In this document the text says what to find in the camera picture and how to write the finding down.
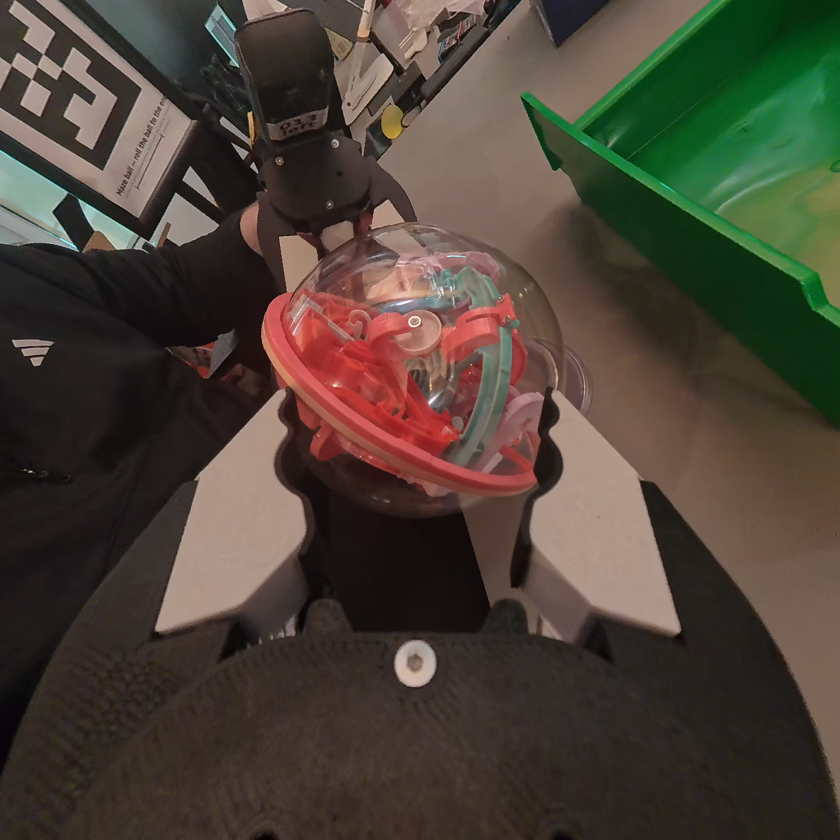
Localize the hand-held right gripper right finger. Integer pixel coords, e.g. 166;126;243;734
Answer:
511;388;683;644

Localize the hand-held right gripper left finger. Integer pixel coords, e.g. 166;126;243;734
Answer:
155;390;318;639

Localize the clear maze ball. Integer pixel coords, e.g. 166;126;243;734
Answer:
262;223;595;519

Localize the person's left forearm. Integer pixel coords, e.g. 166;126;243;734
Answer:
39;210;280;355

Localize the white plastic tool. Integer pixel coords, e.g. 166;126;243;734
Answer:
341;0;395;126

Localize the orange plastic object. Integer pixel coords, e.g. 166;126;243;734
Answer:
197;331;240;382

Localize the framed marker sign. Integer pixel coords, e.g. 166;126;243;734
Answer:
0;0;199;224

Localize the blue cardboard box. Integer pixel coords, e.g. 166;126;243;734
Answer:
530;0;595;48

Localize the green plastic bin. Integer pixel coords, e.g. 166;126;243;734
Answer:
521;0;840;434

